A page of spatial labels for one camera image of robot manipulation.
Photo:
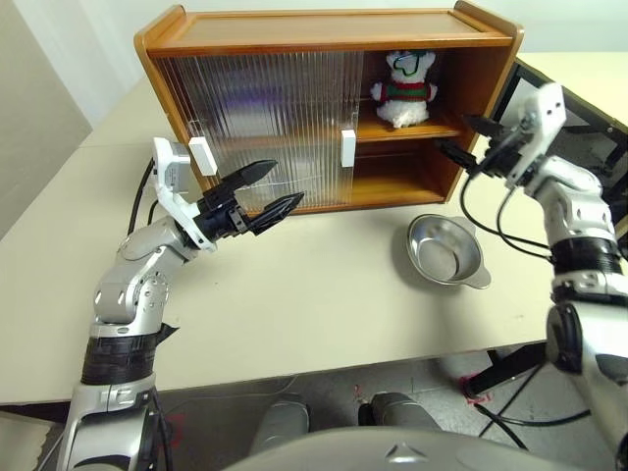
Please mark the red floor tape mark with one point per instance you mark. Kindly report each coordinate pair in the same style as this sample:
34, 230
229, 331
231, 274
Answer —
478, 400

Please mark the grey robot torso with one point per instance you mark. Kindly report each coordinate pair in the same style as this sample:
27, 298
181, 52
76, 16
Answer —
402, 454

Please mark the ribbed clear sliding door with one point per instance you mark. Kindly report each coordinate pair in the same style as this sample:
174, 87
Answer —
176, 98
333, 98

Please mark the grey robot leg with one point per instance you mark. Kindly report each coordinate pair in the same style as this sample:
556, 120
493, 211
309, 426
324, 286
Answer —
279, 429
397, 409

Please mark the cream side table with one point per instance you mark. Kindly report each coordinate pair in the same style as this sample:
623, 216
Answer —
579, 64

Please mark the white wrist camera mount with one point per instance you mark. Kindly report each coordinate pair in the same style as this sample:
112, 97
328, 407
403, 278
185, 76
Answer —
169, 167
549, 108

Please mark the grey left robot leg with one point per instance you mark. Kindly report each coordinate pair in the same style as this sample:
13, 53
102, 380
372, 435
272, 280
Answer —
279, 429

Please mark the grey right robot leg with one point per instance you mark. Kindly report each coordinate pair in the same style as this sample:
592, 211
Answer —
397, 409

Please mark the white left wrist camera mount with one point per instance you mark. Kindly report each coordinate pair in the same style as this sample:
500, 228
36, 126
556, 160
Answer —
169, 167

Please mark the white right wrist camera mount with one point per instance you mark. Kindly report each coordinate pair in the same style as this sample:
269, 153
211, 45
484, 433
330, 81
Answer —
549, 108

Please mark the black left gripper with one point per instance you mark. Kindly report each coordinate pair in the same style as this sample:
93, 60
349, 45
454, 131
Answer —
223, 216

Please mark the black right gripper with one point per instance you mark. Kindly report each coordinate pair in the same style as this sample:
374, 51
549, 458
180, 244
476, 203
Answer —
505, 157

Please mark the black table leg frame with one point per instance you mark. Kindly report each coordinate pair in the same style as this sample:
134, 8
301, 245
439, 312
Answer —
510, 365

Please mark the wooden cabinet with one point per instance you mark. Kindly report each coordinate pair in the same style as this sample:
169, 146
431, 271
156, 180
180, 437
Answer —
319, 29

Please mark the white plush toy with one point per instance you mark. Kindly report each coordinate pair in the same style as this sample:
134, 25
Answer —
404, 98

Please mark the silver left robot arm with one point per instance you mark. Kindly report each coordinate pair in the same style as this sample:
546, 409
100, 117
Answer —
132, 294

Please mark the wooden shelf board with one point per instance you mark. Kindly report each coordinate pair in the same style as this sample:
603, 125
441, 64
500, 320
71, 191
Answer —
407, 131

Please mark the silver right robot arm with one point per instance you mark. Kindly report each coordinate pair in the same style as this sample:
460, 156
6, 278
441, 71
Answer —
574, 196

